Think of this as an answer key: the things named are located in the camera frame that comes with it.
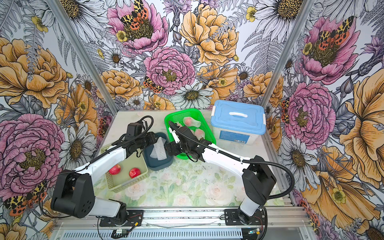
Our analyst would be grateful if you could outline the dark teal plastic tub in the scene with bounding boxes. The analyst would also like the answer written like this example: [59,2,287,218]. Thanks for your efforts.
[143,132,173,171]

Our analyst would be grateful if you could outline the white foam net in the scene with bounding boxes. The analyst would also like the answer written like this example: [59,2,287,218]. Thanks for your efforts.
[150,145,160,159]

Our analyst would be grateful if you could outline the aluminium front rail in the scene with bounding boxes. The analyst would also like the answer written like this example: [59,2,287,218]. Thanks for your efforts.
[51,207,316,240]

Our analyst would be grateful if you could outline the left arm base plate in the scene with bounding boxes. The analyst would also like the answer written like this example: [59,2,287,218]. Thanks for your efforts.
[99,210,144,227]

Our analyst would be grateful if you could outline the bright green plastic basket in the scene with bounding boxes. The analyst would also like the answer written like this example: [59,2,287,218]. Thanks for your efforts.
[164,109,216,144]

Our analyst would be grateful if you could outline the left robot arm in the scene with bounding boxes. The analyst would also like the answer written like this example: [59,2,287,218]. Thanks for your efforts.
[51,116,158,225]

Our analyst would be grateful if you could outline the blue lidded storage box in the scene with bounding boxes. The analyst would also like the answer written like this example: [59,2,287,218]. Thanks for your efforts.
[211,100,267,145]

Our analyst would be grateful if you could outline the bare red apple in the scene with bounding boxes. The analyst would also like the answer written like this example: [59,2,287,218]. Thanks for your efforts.
[109,165,121,176]
[129,168,141,179]

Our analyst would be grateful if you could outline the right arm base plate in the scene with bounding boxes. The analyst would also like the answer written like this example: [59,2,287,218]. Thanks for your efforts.
[224,209,267,226]

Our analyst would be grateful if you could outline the pale green perforated basket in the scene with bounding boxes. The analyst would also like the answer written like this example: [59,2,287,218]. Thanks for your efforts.
[105,153,149,193]

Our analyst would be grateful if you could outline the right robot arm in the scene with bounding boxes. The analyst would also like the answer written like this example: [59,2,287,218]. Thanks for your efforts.
[166,121,295,225]

